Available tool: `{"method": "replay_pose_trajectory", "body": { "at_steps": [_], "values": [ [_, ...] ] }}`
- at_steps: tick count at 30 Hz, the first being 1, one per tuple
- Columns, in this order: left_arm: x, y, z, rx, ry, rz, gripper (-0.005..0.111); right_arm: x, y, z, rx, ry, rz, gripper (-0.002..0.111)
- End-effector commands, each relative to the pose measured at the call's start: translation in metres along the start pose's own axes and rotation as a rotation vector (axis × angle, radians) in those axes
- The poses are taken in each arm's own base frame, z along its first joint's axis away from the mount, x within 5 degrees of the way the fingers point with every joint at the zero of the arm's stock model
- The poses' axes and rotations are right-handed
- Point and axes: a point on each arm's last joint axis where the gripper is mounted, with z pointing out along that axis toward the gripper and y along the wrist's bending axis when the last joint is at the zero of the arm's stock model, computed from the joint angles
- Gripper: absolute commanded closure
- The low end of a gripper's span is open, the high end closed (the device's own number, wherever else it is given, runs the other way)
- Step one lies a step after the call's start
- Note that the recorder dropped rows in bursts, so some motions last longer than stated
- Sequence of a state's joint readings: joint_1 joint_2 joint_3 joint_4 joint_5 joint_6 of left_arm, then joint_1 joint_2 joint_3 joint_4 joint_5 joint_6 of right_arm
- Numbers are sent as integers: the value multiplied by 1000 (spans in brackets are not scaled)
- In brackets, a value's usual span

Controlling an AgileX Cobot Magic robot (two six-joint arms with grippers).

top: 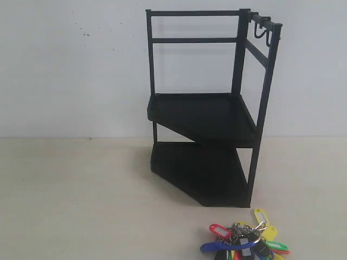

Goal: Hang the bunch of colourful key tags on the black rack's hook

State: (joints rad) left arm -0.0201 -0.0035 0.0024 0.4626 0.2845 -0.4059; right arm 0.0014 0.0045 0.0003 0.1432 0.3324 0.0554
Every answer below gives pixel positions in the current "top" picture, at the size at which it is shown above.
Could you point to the bunch of colourful key tags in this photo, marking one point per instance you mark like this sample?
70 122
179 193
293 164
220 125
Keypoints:
244 241

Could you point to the black two-tier corner rack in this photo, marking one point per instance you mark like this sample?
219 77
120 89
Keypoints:
207 144

